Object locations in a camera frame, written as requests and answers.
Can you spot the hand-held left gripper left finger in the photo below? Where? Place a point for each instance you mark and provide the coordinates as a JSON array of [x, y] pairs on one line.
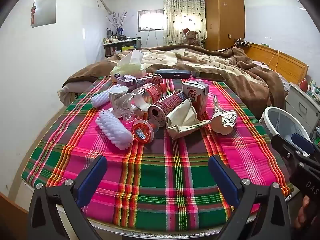
[[92, 177]]

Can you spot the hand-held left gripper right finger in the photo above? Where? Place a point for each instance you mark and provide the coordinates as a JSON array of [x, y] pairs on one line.
[[222, 180]]

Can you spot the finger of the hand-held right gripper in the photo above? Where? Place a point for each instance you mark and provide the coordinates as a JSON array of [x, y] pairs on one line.
[[282, 145], [302, 142]]

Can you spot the white trash bin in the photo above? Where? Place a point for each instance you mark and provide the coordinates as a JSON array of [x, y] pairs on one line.
[[280, 120]]

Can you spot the white foam fruit net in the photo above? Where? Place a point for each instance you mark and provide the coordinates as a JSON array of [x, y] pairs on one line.
[[100, 98], [115, 130]]

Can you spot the paper cup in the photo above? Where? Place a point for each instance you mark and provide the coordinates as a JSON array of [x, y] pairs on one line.
[[225, 121]]

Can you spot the red lidded small cup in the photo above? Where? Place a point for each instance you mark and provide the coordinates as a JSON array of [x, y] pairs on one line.
[[142, 132]]

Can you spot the beige paper bag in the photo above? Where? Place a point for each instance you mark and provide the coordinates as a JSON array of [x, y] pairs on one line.
[[185, 120]]

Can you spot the white plastic cup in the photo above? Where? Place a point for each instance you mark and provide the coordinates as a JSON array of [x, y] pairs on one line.
[[117, 93]]

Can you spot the red white juice carton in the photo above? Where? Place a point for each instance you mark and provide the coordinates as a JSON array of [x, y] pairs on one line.
[[193, 95]]

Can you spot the red drink can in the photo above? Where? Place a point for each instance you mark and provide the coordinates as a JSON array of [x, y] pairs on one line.
[[167, 103], [148, 80]]

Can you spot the clear plastic bottle red label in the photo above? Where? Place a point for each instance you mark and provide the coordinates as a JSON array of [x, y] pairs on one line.
[[150, 93]]

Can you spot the small purple carton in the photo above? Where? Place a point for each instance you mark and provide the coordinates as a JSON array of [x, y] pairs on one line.
[[126, 80]]

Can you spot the person's right hand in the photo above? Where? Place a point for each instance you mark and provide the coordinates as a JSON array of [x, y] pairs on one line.
[[303, 212]]

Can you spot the grey nightstand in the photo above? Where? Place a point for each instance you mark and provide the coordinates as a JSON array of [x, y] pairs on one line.
[[300, 105]]

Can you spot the plaid tablecloth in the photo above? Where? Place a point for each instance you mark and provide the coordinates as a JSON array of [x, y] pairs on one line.
[[175, 180]]

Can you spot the boxes on nightstand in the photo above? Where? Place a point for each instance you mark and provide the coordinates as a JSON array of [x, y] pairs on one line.
[[314, 88]]

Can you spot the wooden bed headboard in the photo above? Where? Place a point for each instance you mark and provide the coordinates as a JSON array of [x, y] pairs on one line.
[[287, 66]]

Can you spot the brown wooden furniture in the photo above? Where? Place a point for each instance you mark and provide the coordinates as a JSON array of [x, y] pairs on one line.
[[12, 220]]

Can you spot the brown beige blanket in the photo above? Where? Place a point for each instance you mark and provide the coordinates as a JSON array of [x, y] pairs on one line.
[[225, 65]]

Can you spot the black smartphone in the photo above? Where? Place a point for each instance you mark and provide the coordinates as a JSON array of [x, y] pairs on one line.
[[208, 76]]

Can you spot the power strip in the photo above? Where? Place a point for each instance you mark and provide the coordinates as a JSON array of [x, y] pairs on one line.
[[242, 43]]

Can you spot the yellow-green tissue pack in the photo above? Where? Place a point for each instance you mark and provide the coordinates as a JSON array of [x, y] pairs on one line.
[[128, 67]]

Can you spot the dark blue glasses case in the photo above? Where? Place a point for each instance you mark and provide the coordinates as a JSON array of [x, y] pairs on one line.
[[172, 73]]

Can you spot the cluttered shelf unit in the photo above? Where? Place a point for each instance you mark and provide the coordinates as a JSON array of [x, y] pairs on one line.
[[120, 46]]

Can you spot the wooden wardrobe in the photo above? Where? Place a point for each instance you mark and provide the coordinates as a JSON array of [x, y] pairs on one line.
[[225, 17]]

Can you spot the brown teddy bear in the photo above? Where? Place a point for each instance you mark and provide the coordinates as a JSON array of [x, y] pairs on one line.
[[191, 37]]

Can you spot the vase with dry branches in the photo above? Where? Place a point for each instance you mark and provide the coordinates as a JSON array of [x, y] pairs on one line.
[[118, 22]]

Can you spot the small window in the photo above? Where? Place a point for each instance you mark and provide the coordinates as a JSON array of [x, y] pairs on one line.
[[150, 20]]

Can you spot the heart print curtain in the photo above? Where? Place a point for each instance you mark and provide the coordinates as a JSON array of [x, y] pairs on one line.
[[175, 10]]

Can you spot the wrapped air conditioner pipe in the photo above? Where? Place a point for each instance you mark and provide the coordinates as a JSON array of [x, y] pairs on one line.
[[103, 2]]

